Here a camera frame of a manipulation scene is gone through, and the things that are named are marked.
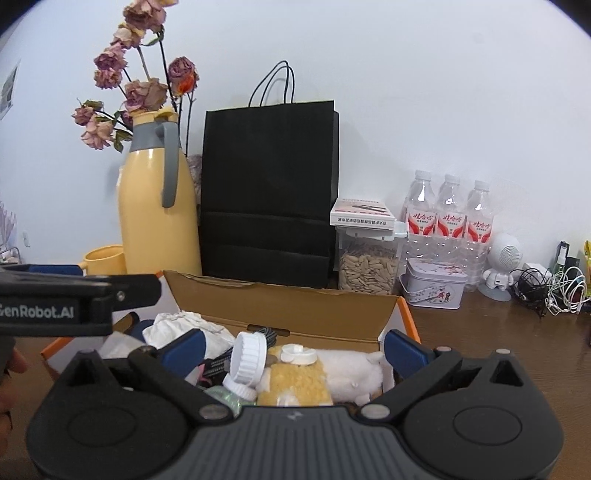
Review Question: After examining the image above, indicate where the black braided cable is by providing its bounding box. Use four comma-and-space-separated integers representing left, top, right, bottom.
202, 325, 291, 385

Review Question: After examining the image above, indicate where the black paper bag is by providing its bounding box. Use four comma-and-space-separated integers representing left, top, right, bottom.
198, 60, 341, 289

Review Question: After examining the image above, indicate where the bunch of dried pink roses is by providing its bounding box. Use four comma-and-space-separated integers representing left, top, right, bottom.
71, 0, 200, 156

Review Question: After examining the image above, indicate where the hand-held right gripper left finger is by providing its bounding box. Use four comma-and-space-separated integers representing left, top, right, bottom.
59, 328, 237, 424

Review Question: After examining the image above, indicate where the small flat white box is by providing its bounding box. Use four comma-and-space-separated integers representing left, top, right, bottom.
329, 198, 397, 228

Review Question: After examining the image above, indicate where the white printed tin box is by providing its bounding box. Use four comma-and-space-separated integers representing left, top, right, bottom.
399, 257, 468, 309

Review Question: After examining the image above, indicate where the tangle of white cables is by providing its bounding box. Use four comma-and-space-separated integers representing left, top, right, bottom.
542, 265, 590, 317

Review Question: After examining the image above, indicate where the yellow mug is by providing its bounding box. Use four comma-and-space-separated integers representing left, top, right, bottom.
78, 244, 128, 277

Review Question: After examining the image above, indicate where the clear container of seeds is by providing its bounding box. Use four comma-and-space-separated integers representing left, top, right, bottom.
336, 220, 408, 296

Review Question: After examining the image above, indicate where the black charger adapter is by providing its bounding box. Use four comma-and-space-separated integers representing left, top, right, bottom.
556, 240, 583, 274

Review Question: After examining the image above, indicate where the purple flower wall sticker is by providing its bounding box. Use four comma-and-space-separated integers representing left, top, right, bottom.
0, 200, 20, 251

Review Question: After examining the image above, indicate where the white robot-shaped speaker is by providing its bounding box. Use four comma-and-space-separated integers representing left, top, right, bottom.
478, 232, 526, 302

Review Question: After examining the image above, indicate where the person's left hand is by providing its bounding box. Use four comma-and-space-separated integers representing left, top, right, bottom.
0, 345, 29, 446

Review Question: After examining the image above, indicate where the red printed cardboard box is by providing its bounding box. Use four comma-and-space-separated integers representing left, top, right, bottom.
41, 270, 422, 408

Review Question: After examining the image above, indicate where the yellow thermos jug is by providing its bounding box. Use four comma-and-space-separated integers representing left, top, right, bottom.
117, 108, 204, 278

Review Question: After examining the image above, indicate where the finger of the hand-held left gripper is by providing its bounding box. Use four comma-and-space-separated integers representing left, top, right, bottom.
110, 273, 163, 308

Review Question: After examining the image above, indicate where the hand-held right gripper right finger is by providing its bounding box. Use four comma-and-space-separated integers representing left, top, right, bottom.
359, 329, 528, 422

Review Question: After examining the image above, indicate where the white jar lid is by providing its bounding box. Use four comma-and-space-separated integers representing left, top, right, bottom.
223, 331, 269, 403

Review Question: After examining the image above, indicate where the yellow and white plush toy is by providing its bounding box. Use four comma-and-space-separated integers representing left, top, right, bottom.
255, 345, 385, 408

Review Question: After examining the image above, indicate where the small white round cap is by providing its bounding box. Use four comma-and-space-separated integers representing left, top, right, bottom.
280, 343, 319, 368

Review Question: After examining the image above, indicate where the tangle of black cables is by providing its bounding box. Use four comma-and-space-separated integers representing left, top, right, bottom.
510, 267, 555, 320

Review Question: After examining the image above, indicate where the dark navy pouch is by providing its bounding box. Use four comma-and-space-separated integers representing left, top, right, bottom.
130, 318, 158, 345

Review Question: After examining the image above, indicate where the white cloth pouch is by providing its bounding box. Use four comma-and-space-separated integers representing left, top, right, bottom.
142, 311, 237, 361

